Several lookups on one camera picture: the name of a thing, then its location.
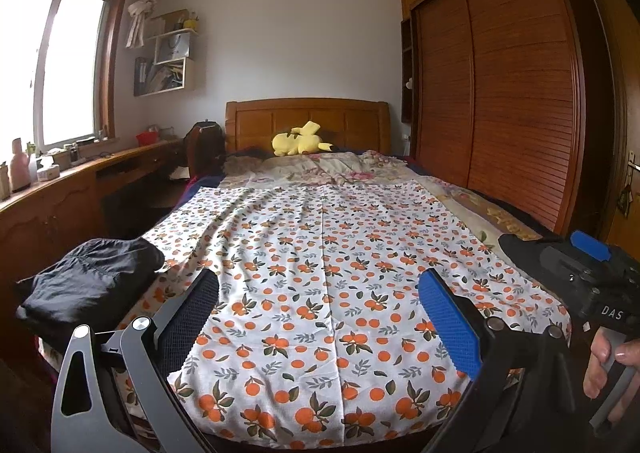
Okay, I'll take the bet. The bed with fruit-print sheet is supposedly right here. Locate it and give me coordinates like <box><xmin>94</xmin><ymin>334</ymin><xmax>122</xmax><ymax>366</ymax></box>
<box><xmin>115</xmin><ymin>183</ymin><xmax>573</xmax><ymax>451</ymax></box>

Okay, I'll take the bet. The wooden bed headboard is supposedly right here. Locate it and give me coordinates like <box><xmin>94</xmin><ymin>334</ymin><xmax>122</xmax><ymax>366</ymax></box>
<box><xmin>225</xmin><ymin>100</ymin><xmax>391</xmax><ymax>156</ymax></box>

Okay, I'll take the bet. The white wall shelf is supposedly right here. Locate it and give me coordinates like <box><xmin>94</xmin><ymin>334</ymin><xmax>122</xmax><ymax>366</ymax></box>
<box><xmin>134</xmin><ymin>9</ymin><xmax>200</xmax><ymax>98</ymax></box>

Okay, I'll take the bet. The dark backpack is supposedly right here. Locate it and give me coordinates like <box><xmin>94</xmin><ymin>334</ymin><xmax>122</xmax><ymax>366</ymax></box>
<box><xmin>184</xmin><ymin>120</ymin><xmax>226</xmax><ymax>179</ymax></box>

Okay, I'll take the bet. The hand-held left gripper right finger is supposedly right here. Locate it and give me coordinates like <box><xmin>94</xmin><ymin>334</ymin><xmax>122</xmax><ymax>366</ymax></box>
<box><xmin>416</xmin><ymin>268</ymin><xmax>581</xmax><ymax>453</ymax></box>

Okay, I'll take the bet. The person's right hand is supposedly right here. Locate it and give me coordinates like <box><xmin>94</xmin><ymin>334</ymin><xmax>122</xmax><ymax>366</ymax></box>
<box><xmin>582</xmin><ymin>330</ymin><xmax>640</xmax><ymax>429</ymax></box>

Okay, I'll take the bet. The floral quilt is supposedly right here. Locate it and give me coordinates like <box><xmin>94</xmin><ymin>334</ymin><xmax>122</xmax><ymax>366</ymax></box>
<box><xmin>222</xmin><ymin>150</ymin><xmax>546</xmax><ymax>244</ymax></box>

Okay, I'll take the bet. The pink bottle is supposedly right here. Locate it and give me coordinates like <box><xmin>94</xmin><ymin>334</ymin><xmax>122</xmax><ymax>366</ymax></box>
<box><xmin>10</xmin><ymin>137</ymin><xmax>31</xmax><ymax>193</ymax></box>

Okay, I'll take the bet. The yellow plush toy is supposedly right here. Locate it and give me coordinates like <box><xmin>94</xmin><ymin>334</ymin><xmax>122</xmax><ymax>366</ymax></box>
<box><xmin>271</xmin><ymin>121</ymin><xmax>335</xmax><ymax>157</ymax></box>

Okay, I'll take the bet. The long wooden desk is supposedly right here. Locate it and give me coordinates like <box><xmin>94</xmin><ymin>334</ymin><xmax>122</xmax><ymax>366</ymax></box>
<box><xmin>0</xmin><ymin>138</ymin><xmax>191</xmax><ymax>284</ymax></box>

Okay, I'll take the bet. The wooden slatted wardrobe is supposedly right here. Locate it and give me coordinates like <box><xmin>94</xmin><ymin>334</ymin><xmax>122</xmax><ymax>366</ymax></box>
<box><xmin>399</xmin><ymin>0</ymin><xmax>621</xmax><ymax>234</ymax></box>

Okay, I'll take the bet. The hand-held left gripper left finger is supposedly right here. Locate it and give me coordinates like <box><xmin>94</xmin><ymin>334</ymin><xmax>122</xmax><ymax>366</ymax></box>
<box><xmin>50</xmin><ymin>269</ymin><xmax>221</xmax><ymax>453</ymax></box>

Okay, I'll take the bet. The tied white curtain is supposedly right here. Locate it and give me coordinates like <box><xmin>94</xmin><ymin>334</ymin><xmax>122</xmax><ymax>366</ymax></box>
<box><xmin>125</xmin><ymin>0</ymin><xmax>169</xmax><ymax>49</ymax></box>

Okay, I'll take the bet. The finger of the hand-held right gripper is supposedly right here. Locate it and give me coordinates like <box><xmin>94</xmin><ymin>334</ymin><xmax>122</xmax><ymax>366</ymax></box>
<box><xmin>497</xmin><ymin>232</ymin><xmax>572</xmax><ymax>280</ymax></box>
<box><xmin>570</xmin><ymin>230</ymin><xmax>624</xmax><ymax>264</ymax></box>

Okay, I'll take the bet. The black double-breasted coat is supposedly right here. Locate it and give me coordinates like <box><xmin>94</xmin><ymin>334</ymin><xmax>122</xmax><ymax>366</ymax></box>
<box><xmin>15</xmin><ymin>238</ymin><xmax>166</xmax><ymax>326</ymax></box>

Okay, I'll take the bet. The wooden door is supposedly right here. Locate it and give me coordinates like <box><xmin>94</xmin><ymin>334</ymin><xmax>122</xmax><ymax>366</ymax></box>
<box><xmin>580</xmin><ymin>0</ymin><xmax>640</xmax><ymax>254</ymax></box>

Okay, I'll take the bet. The wood-framed window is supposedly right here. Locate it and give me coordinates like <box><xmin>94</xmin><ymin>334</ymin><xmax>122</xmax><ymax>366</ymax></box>
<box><xmin>0</xmin><ymin>0</ymin><xmax>132</xmax><ymax>154</ymax></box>

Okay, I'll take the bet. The folded dark garment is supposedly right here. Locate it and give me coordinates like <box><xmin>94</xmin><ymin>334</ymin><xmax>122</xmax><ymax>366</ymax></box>
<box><xmin>27</xmin><ymin>303</ymin><xmax>128</xmax><ymax>351</ymax></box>

